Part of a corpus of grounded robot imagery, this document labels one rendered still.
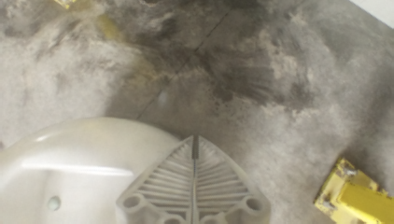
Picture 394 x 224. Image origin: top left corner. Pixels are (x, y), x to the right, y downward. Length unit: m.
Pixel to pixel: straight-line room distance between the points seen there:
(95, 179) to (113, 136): 0.12
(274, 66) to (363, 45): 0.49
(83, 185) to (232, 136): 0.51
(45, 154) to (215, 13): 0.80
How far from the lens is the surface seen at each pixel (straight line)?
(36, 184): 0.50
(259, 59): 0.77
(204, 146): 0.16
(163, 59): 0.73
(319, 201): 0.85
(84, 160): 0.36
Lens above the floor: 0.64
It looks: 80 degrees down
